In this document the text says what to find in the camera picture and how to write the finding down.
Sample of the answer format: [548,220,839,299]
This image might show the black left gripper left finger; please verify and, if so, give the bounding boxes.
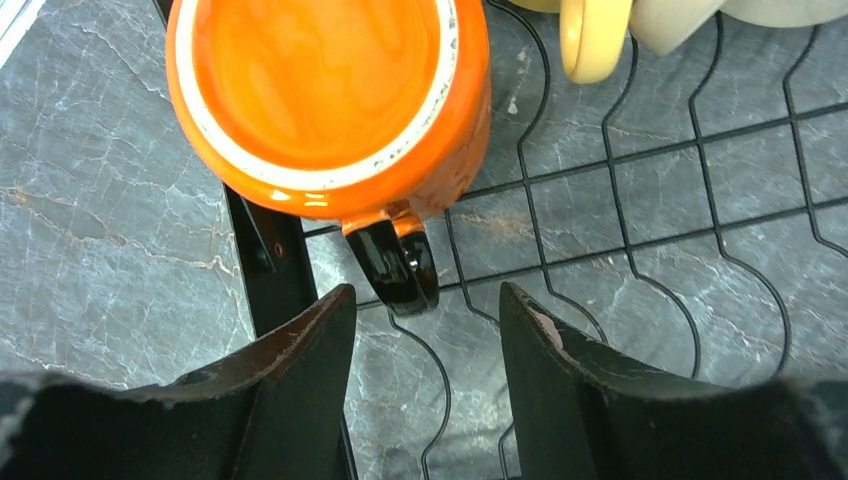
[1,284,356,479]

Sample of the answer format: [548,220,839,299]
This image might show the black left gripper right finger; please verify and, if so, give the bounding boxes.
[499,282,847,479]

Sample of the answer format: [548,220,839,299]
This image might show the orange cup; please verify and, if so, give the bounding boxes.
[165,1,491,316]

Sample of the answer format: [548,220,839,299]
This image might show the tan tall cup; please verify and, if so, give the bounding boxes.
[629,0,847,55]

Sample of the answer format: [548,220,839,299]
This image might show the black dish rack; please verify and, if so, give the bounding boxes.
[150,0,848,480]

